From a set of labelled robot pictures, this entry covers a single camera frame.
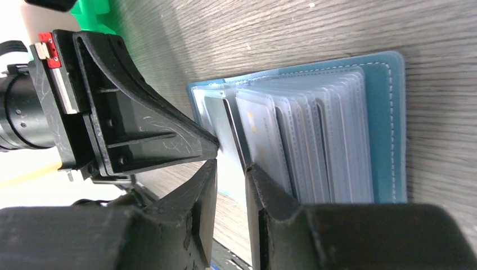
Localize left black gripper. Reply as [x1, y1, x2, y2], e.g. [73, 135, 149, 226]
[1, 30, 219, 176]

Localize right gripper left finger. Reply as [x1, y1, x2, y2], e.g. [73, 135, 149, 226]
[1, 159, 217, 269]

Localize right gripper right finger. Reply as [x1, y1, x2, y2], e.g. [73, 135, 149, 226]
[246, 164, 476, 269]

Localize grey credit card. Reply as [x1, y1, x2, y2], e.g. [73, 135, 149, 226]
[205, 97, 246, 208]

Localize green plastic bin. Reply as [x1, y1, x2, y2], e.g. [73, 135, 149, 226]
[70, 0, 117, 35]

